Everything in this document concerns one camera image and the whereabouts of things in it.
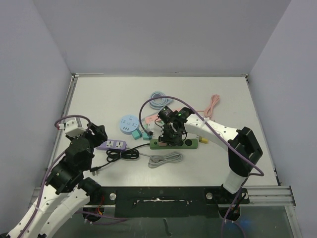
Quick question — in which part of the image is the yellow charger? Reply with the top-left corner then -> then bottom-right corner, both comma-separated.
198,137 -> 209,144

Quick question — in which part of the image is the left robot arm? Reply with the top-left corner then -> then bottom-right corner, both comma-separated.
1,115 -> 107,238

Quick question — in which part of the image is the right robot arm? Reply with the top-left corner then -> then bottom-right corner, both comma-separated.
158,106 -> 263,203

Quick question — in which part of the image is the green power strip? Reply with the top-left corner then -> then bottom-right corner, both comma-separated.
149,139 -> 199,150

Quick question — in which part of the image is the purple power strip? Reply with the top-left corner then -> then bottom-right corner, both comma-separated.
97,139 -> 127,150

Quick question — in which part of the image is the teal charger lower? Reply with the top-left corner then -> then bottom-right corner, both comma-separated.
142,131 -> 156,141

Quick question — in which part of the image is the teal charger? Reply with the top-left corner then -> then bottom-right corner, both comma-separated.
142,131 -> 156,141
131,129 -> 143,140

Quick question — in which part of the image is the pink power strip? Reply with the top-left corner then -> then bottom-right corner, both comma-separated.
144,114 -> 160,124

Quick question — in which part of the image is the teal charger left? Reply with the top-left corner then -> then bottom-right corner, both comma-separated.
131,129 -> 143,140

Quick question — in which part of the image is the blue round power strip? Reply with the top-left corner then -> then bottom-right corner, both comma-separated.
119,115 -> 139,134

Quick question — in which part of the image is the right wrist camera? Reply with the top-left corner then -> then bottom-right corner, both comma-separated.
147,121 -> 161,134

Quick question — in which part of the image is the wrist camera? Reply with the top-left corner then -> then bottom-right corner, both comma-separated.
147,121 -> 161,134
57,119 -> 85,138

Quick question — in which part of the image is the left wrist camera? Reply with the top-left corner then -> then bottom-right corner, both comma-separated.
57,119 -> 85,138

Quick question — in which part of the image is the grey coiled cord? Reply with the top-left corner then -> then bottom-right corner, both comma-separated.
148,151 -> 184,169

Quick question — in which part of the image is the black power cord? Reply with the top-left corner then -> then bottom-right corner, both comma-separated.
90,143 -> 152,177

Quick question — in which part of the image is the blue coiled cord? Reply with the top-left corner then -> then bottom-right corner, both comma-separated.
148,91 -> 175,109

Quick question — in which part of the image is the pink coiled cord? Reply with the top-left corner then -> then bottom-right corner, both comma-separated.
195,94 -> 221,127

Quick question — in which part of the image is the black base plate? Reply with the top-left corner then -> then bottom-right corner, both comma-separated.
82,186 -> 250,220

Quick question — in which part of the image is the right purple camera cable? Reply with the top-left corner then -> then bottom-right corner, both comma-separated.
139,96 -> 264,238

